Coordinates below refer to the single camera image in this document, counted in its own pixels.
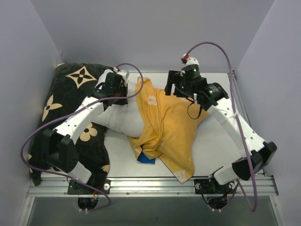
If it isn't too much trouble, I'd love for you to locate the white pillow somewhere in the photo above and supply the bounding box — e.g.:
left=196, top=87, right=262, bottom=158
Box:
left=93, top=81, right=145, bottom=138

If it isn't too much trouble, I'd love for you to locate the blue and yellow Mickey pillowcase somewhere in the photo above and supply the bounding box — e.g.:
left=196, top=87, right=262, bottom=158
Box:
left=128, top=78, right=209, bottom=184

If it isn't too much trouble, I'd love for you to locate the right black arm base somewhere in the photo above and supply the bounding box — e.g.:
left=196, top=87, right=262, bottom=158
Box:
left=194, top=178, right=238, bottom=212

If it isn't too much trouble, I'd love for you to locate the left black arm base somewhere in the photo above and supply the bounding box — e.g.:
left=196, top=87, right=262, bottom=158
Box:
left=66, top=179, right=111, bottom=213

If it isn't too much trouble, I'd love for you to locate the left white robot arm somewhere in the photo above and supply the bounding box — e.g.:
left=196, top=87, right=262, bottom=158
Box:
left=41, top=70, right=129, bottom=194

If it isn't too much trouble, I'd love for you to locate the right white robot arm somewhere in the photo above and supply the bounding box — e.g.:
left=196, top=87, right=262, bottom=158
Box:
left=165, top=64, right=277, bottom=193

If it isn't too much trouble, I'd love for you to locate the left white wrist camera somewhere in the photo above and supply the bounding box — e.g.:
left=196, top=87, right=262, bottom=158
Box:
left=113, top=67, right=129, bottom=81

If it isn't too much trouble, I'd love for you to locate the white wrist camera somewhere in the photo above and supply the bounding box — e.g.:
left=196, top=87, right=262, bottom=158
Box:
left=113, top=67, right=129, bottom=81
left=181, top=54, right=199, bottom=66

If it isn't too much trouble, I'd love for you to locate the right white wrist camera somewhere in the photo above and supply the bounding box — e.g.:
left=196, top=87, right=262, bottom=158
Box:
left=181, top=54, right=199, bottom=66

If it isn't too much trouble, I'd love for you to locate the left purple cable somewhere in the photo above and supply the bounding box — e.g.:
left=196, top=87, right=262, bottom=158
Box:
left=19, top=63, right=144, bottom=210

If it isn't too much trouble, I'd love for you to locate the purple cable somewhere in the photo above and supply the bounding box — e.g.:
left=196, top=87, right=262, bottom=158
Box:
left=180, top=41, right=258, bottom=212
left=19, top=63, right=144, bottom=210

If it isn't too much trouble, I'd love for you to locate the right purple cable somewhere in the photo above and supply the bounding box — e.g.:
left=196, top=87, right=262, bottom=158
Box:
left=180, top=41, right=258, bottom=212

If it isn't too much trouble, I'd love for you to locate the aluminium right side rail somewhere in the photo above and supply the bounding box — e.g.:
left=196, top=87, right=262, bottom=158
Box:
left=228, top=70, right=250, bottom=124

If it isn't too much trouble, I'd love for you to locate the aluminium rail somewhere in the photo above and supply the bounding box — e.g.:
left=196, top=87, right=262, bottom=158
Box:
left=228, top=70, right=250, bottom=124
left=27, top=175, right=279, bottom=198

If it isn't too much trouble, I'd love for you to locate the aluminium front rail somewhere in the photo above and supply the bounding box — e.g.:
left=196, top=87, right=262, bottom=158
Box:
left=27, top=175, right=279, bottom=198

